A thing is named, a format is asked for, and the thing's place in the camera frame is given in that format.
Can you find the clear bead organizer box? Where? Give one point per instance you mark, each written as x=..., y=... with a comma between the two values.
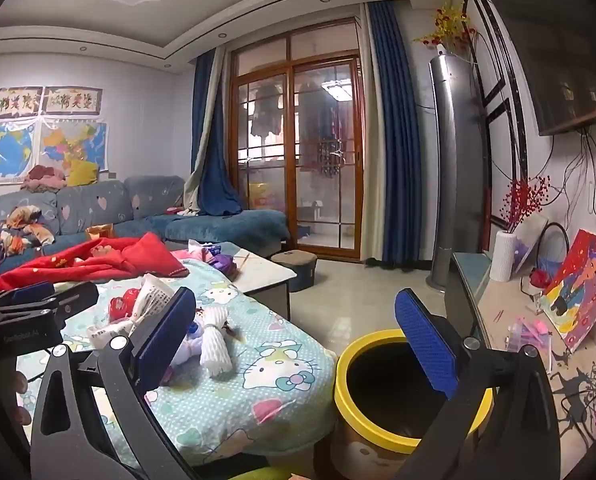
x=517, y=345

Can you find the white and purple plastic bag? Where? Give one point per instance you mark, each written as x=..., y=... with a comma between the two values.
x=188, y=347

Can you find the pink plastic tray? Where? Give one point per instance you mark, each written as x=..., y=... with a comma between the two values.
x=540, y=327

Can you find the blue curtain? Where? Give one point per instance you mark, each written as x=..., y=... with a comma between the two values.
x=397, y=160
x=220, y=185

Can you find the small purple canvas painting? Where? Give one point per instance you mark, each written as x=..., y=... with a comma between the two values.
x=527, y=245

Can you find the white marble coffee table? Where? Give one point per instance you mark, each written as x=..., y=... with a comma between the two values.
x=263, y=270

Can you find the white ribbed vase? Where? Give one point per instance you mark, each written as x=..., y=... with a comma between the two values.
x=502, y=257

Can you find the beige curtain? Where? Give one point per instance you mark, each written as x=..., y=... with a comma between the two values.
x=217, y=85
x=372, y=185

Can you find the yellow cushion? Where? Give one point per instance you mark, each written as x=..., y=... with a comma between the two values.
x=83, y=172

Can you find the colourful clothes pile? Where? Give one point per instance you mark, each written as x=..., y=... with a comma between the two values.
x=23, y=230

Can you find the small red cloth item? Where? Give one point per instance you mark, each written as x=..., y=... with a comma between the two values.
x=540, y=277

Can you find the world map poster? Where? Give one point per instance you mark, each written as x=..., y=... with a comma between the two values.
x=3, y=152

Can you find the blue sofa with heart print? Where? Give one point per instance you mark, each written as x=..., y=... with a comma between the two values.
x=93, y=205

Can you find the person's left hand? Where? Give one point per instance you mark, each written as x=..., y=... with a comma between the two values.
x=22, y=384

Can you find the yellow and red artificial flowers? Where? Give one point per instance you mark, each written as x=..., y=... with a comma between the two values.
x=447, y=25

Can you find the wall-mounted television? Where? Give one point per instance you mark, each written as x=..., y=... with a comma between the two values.
x=552, y=50

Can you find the purple cloth bundle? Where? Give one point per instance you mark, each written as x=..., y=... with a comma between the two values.
x=223, y=260

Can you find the yellow-rimmed trash bin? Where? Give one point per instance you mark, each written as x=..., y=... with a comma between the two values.
x=362, y=452

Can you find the printed-top television cabinet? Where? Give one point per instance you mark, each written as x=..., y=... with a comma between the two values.
x=502, y=320

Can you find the calligraphy wall poster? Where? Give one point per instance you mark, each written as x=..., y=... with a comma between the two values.
x=73, y=101
x=13, y=104

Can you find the grey tower air conditioner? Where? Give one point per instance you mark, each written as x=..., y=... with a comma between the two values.
x=455, y=170

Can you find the red and pink clothes pile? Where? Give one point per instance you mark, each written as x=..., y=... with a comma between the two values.
x=43, y=175

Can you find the country map poster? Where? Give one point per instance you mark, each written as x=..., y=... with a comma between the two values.
x=73, y=142

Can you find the cartoon cat printed blanket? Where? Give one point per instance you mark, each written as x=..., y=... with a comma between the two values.
x=258, y=400

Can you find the wooden sliding glass door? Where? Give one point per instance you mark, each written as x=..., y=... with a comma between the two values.
x=323, y=160

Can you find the red garment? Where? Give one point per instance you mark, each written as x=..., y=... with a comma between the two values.
x=128, y=260

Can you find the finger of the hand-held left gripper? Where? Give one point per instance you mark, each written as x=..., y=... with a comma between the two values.
x=25, y=294

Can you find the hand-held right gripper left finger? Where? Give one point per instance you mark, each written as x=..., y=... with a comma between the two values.
x=163, y=345

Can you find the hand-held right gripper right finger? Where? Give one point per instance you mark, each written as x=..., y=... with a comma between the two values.
x=427, y=347

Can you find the round blue stool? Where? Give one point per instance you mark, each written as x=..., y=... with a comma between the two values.
x=295, y=272

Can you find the large figure canvas painting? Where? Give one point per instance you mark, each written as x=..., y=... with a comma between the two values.
x=582, y=285

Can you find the red berry branches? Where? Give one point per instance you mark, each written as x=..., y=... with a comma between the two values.
x=522, y=200

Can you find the hanging dark garment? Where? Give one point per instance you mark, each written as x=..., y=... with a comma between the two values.
x=268, y=110

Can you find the gold box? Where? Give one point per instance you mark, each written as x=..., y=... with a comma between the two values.
x=100, y=232

